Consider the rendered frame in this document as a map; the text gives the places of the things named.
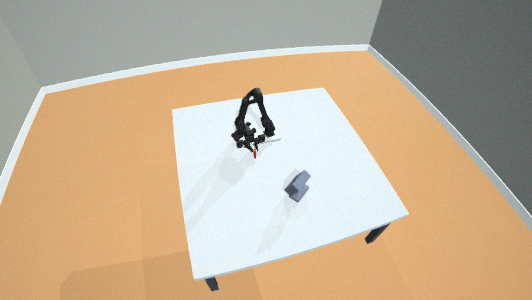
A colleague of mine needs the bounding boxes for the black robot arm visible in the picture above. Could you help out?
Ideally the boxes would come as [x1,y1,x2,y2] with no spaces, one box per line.
[231,88,276,141]

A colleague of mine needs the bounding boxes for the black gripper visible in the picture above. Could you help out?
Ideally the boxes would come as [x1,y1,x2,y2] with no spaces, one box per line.
[237,133,265,152]

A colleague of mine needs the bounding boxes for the light blue panel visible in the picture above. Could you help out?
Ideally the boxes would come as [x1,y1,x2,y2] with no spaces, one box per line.
[284,170,311,203]

